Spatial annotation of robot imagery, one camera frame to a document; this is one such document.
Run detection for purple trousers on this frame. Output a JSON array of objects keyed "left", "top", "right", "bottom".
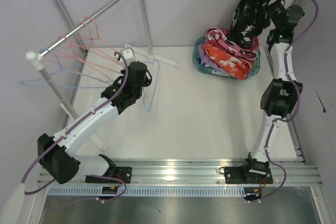
[{"left": 197, "top": 44, "right": 259, "bottom": 78}]

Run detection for orange trousers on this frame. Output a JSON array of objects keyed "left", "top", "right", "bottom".
[{"left": 202, "top": 43, "right": 254, "bottom": 80}]

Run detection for pink patterned trousers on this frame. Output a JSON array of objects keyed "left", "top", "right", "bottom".
[{"left": 205, "top": 27, "right": 259, "bottom": 61}]

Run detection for pink hanger of orange trousers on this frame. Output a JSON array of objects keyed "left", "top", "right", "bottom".
[{"left": 56, "top": 35, "right": 116, "bottom": 84}]

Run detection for black white trousers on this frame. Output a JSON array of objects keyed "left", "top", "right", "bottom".
[{"left": 229, "top": 0, "right": 270, "bottom": 49}]

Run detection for pink hanger of black trousers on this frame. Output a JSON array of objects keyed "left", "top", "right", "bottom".
[{"left": 85, "top": 16, "right": 120, "bottom": 61}]

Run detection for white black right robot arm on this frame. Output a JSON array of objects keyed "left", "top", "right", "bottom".
[{"left": 219, "top": 0, "right": 304, "bottom": 185}]

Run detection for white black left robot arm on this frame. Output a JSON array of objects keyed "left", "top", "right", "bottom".
[{"left": 37, "top": 61, "right": 152, "bottom": 184}]

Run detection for teal plastic basin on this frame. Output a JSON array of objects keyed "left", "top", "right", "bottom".
[{"left": 193, "top": 36, "right": 261, "bottom": 79}]

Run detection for metal clothes rack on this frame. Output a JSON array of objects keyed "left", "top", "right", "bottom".
[{"left": 25, "top": 0, "right": 181, "bottom": 151}]

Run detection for white slotted cable duct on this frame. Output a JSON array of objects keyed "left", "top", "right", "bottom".
[{"left": 48, "top": 185, "right": 246, "bottom": 197}]

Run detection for aluminium mounting rail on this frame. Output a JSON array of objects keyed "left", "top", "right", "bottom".
[{"left": 38, "top": 157, "right": 323, "bottom": 186}]

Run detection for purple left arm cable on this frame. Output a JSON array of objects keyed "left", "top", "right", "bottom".
[{"left": 20, "top": 52, "right": 129, "bottom": 196}]

